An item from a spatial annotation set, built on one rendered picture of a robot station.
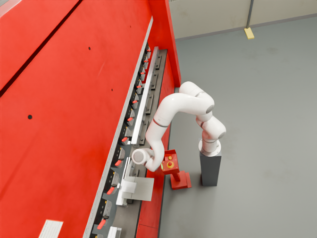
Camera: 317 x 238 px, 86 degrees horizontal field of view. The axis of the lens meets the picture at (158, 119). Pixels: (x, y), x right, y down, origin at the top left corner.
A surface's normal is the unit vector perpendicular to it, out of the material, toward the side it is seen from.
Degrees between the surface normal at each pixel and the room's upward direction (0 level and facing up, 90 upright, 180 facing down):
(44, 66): 90
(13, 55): 90
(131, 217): 0
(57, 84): 90
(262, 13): 90
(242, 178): 0
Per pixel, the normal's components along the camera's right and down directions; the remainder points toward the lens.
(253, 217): -0.23, -0.57
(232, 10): -0.07, 0.82
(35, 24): 0.96, -0.02
